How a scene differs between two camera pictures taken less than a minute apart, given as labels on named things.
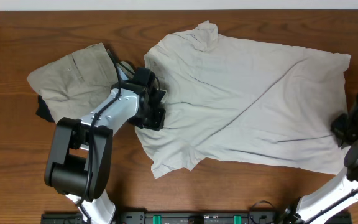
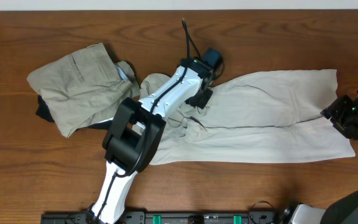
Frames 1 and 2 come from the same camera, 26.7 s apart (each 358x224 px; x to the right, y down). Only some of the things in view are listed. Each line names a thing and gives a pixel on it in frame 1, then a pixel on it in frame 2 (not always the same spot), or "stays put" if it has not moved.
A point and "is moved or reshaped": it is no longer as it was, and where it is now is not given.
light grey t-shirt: x=245 y=101 is moved or reshaped
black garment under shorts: x=43 y=109 stays put
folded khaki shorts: x=74 y=86 stays put
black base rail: x=138 y=216 stays put
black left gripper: x=156 y=109 to x=199 y=98
